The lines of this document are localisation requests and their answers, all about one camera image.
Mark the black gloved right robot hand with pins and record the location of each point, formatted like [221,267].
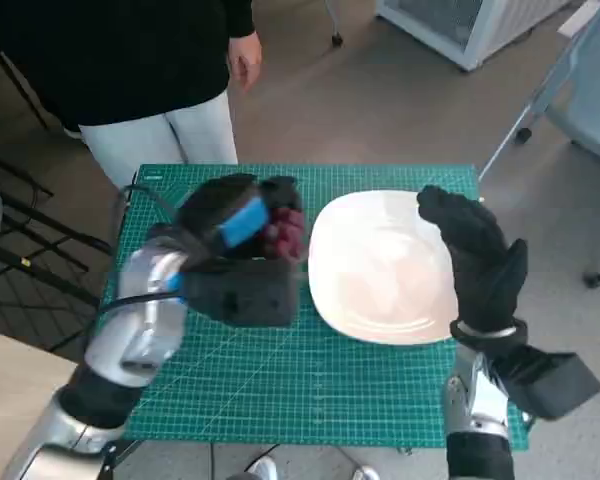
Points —
[490,280]

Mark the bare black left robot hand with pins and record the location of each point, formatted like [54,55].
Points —
[215,210]

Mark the red toy grape bunch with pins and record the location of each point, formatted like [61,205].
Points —
[287,235]

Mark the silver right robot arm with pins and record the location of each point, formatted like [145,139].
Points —
[477,430]

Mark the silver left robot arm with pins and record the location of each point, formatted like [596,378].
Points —
[140,320]

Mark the white square plate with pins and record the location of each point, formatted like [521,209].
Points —
[380,270]

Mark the green cutting mat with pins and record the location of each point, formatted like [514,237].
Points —
[290,380]

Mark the person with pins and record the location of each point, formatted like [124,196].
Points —
[105,60]

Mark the black-framed grey chair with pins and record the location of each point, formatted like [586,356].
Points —
[30,235]

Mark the light blue mesh chair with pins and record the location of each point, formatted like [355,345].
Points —
[595,100]

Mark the rolling chair base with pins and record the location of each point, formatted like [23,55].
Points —
[336,39]

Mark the white rounded foot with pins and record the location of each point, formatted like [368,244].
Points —
[262,467]
[365,474]

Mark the white mesh cabinet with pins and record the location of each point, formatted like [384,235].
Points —
[460,25]

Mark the light wooden table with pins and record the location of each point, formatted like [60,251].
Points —
[15,390]

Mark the beige flat board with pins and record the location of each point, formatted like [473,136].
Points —
[577,17]

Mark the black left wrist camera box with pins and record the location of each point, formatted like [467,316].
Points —
[250,295]

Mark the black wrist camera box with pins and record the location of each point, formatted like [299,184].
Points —
[555,385]
[250,295]

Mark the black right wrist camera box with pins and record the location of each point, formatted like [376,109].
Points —
[555,385]

